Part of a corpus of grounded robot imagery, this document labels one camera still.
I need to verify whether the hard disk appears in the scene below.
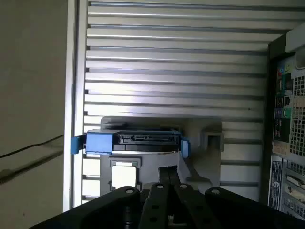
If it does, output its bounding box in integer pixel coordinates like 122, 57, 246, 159
71, 128, 191, 159

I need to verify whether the thin black cable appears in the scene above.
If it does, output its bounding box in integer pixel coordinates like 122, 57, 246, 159
0, 135, 64, 158

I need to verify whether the silver CPU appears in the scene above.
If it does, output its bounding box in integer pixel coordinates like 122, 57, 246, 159
111, 164, 139, 189

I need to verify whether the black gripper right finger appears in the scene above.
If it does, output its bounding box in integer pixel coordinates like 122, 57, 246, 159
169, 166, 305, 229

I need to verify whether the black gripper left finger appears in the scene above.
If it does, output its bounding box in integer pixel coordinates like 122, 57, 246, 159
30, 166, 171, 229

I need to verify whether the grey parts rack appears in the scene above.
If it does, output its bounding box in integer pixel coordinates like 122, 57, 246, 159
99, 116, 224, 200

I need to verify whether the black PC case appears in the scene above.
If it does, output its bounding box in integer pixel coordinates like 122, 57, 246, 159
259, 23, 305, 221

